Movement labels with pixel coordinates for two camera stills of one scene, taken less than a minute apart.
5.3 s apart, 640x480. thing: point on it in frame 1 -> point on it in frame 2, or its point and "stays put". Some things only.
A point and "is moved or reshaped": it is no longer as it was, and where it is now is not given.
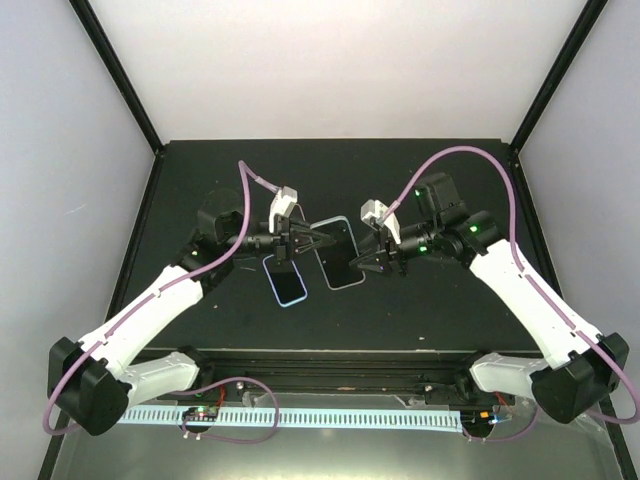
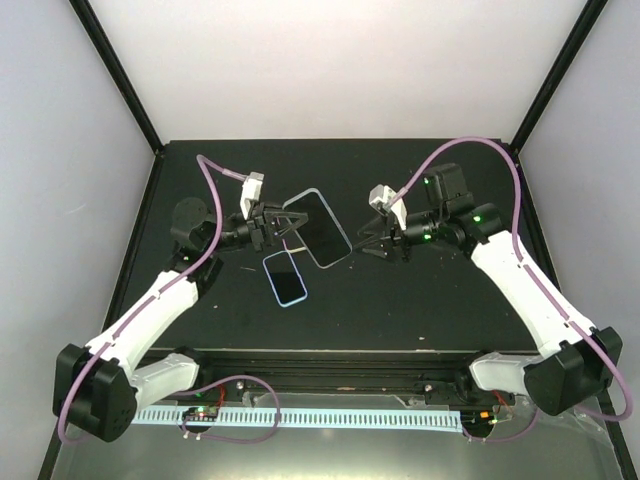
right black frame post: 563,71 stays put
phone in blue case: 286,281 stays put
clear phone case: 335,257 is moved or reshaped
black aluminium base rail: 411,374 stays put
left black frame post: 120,74 stays put
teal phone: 335,258 -> 322,235
